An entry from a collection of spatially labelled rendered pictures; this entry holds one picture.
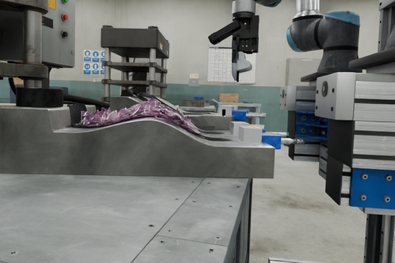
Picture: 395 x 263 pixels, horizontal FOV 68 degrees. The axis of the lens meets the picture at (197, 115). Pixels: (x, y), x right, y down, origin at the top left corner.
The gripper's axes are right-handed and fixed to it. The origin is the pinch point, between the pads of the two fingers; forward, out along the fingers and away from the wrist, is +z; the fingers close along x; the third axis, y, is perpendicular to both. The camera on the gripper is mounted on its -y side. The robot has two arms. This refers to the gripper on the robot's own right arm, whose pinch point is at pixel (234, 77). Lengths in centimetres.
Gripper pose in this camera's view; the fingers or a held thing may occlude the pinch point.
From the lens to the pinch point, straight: 98.3
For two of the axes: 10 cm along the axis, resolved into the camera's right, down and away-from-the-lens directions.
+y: 9.7, 0.5, -2.4
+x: 2.5, -0.5, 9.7
